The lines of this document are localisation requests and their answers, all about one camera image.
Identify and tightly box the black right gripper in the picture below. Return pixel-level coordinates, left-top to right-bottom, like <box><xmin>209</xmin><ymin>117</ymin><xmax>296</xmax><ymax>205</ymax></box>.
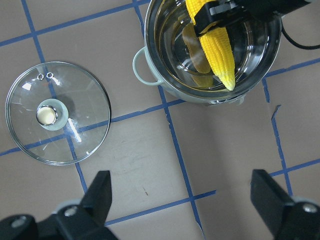
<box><xmin>193</xmin><ymin>0</ymin><xmax>313</xmax><ymax>38</ymax></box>

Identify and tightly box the yellow corn cob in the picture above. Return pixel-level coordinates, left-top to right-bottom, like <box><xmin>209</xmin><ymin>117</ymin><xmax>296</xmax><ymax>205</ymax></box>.
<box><xmin>182</xmin><ymin>0</ymin><xmax>236</xmax><ymax>91</ymax></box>

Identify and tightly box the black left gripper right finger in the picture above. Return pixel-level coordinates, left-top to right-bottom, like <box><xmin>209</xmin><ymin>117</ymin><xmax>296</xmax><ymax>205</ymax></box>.
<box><xmin>250</xmin><ymin>169</ymin><xmax>320</xmax><ymax>240</ymax></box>

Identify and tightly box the glass pot lid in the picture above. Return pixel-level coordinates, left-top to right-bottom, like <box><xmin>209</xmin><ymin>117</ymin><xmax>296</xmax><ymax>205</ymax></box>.
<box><xmin>5</xmin><ymin>61</ymin><xmax>112</xmax><ymax>166</ymax></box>

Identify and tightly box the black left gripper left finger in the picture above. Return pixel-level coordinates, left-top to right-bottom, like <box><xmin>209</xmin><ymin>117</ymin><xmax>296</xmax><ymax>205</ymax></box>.
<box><xmin>54</xmin><ymin>170</ymin><xmax>117</xmax><ymax>240</ymax></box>

